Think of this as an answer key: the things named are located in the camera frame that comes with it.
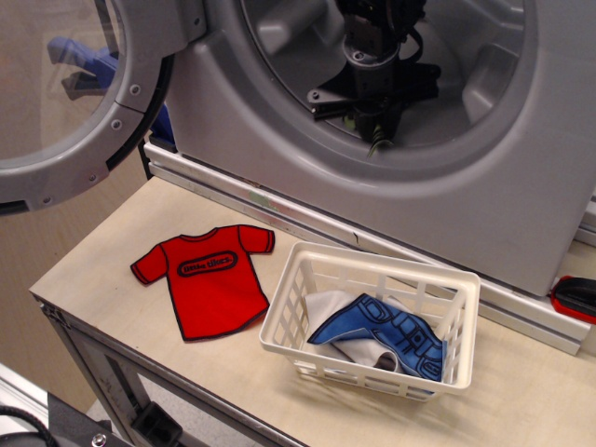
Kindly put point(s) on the white felt cloth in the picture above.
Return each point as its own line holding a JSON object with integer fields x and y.
{"x": 368, "y": 352}

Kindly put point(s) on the red and black tool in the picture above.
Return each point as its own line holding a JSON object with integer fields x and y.
{"x": 575, "y": 297}

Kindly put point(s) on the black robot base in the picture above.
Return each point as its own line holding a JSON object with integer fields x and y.
{"x": 46, "y": 420}

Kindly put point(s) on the metal table frame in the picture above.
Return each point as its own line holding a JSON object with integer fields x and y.
{"x": 115, "y": 372}

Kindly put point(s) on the grey toy washing machine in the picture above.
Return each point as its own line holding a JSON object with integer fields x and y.
{"x": 494, "y": 174}

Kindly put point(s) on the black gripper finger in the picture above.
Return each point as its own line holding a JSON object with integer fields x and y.
{"x": 365, "y": 121}
{"x": 390, "y": 119}

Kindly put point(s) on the round grey washer door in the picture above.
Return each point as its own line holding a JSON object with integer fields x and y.
{"x": 52, "y": 148}

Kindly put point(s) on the green felt cloth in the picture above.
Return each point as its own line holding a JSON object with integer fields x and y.
{"x": 379, "y": 140}

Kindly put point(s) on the white plastic laundry basket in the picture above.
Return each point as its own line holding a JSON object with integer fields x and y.
{"x": 446, "y": 299}

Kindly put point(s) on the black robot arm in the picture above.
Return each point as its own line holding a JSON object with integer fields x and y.
{"x": 382, "y": 28}

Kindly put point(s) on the blue felt pants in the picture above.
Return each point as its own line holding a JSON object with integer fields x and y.
{"x": 418, "y": 351}

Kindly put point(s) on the aluminium profile rail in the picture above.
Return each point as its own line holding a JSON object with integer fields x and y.
{"x": 531, "y": 315}

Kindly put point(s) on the blue clamp handle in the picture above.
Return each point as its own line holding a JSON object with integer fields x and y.
{"x": 97, "y": 67}

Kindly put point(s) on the red felt t-shirt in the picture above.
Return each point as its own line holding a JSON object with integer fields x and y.
{"x": 213, "y": 286}

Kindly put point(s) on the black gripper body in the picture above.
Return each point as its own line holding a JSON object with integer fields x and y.
{"x": 374, "y": 86}

